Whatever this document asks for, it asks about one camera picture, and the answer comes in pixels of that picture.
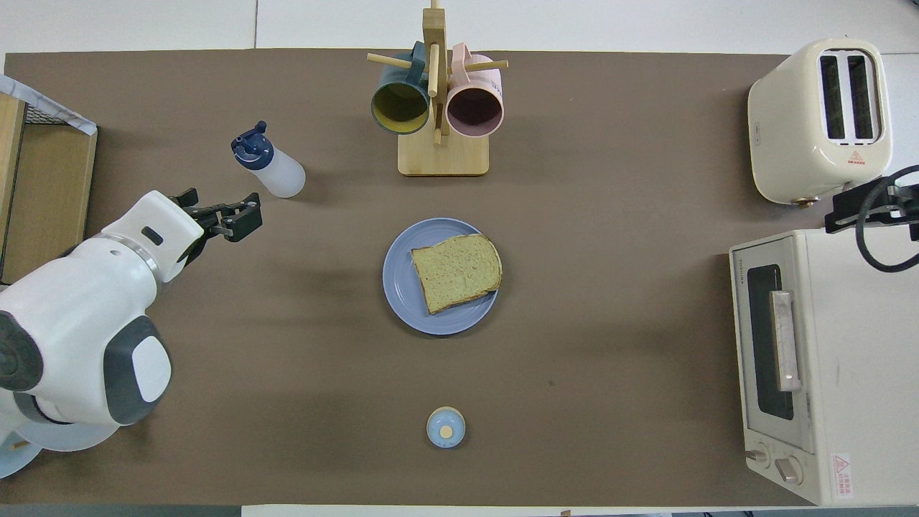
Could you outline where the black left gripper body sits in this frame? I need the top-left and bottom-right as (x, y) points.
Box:
(175, 208), (220, 269)

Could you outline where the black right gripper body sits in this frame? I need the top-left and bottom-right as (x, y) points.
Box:
(893, 185), (919, 242)

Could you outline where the translucent bottle with blue cap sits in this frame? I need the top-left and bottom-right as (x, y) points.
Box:
(230, 121), (307, 199)

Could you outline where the toasted bread slice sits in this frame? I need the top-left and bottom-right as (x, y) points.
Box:
(411, 233), (503, 315)

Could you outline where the blue round plate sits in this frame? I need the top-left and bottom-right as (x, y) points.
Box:
(382, 218), (501, 337)

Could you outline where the pale grey plate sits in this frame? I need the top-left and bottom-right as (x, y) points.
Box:
(14, 420), (119, 453)

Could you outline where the light blue plate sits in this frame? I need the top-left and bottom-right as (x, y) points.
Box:
(0, 431), (42, 480)

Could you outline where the cream two-slot toaster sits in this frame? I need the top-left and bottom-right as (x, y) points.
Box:
(747, 38), (893, 207)

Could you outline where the wooden two-step shelf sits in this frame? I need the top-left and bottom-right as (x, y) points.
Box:
(0, 93), (99, 292)

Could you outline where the cream toaster oven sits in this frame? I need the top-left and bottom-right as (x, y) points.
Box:
(729, 228), (919, 507)

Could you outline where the teal mug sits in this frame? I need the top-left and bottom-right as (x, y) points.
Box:
(370, 42), (431, 136)

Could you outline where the wooden mug tree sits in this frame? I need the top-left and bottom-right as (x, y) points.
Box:
(366, 0), (509, 177)

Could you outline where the brown table mat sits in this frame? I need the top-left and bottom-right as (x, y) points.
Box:
(0, 49), (884, 507)

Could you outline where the pink ribbed mug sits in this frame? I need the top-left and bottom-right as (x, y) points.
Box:
(445, 43), (505, 139)

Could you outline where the small blue bell wooden knob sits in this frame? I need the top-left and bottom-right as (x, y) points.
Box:
(426, 406), (466, 450)

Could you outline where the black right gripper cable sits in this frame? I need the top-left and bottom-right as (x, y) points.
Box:
(858, 165), (919, 274)

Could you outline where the black wire basket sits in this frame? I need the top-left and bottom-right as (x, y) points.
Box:
(25, 103), (73, 126)

